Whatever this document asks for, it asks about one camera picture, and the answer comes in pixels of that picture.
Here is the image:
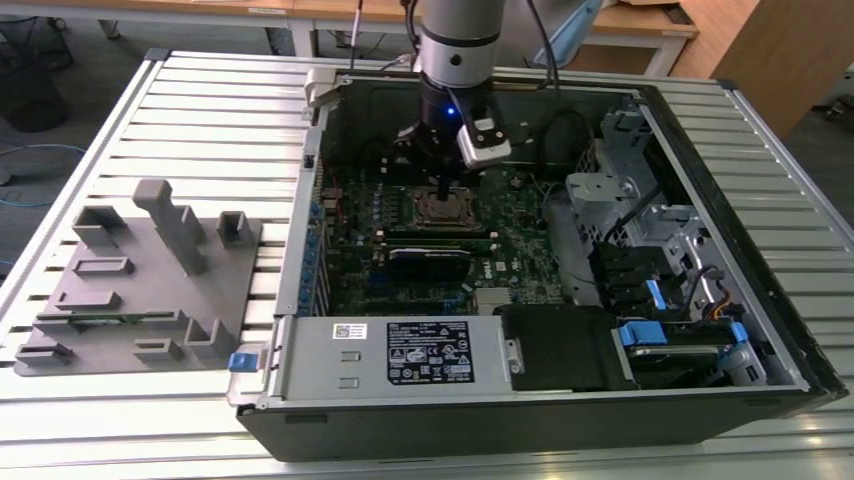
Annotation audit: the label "green motherboard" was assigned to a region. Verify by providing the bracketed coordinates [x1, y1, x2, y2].
[317, 160, 583, 318]

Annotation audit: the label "square silver CPU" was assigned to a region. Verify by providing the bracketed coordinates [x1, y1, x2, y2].
[425, 193, 469, 221]

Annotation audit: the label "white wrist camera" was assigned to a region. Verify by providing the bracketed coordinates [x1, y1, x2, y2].
[456, 116, 515, 170]

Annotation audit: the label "hard disk in blue carrier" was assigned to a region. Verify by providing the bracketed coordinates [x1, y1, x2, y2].
[613, 321, 749, 361]

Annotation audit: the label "grey parts rack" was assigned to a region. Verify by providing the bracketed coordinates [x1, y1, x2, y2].
[10, 178, 265, 377]

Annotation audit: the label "silver disk bay cage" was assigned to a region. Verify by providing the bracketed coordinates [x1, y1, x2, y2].
[564, 110, 661, 244]

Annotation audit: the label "black disk bay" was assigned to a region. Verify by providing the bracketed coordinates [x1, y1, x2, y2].
[588, 243, 676, 319]

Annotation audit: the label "light grey case handle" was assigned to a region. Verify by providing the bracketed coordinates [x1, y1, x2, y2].
[302, 68, 348, 109]

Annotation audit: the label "black graphics card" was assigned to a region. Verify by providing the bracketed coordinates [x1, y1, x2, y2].
[384, 246, 473, 285]

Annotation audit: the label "RAM stick in slot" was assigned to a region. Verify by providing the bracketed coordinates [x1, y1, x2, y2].
[383, 236, 493, 251]

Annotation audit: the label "blue floor cable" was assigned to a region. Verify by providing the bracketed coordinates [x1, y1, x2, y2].
[0, 143, 88, 209]

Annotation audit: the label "thin coloured wires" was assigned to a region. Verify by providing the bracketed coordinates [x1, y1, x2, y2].
[535, 180, 569, 214]

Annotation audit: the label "green RAM stick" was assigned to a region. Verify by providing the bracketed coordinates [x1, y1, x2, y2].
[36, 310, 178, 326]

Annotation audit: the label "black mesh basket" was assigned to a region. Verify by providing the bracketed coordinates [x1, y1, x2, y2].
[0, 14, 76, 74]

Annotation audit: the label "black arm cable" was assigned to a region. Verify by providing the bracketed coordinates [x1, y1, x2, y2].
[524, 0, 563, 94]

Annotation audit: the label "wooden cabinet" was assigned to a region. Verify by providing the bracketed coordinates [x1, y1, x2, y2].
[669, 0, 854, 146]

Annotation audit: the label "thick black cable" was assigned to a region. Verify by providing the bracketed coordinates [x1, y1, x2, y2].
[536, 108, 592, 169]

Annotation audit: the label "silver power supply unit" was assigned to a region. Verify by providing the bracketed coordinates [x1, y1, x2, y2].
[262, 315, 520, 401]

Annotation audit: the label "wooden desk white frame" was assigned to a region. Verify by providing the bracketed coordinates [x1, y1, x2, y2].
[0, 0, 420, 59]
[576, 0, 701, 76]

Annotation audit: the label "black bin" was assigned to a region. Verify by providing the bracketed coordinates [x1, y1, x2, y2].
[2, 69, 73, 134]

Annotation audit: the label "orange yellow wire bundle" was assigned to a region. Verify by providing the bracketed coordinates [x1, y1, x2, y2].
[703, 297, 739, 321]

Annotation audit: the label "blue carrier tab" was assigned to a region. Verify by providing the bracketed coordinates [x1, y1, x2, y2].
[641, 278, 669, 310]

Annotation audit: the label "black PC case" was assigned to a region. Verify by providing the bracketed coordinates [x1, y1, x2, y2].
[225, 67, 850, 464]

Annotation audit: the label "metal socket cover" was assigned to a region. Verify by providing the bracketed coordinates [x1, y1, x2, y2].
[412, 187, 483, 227]

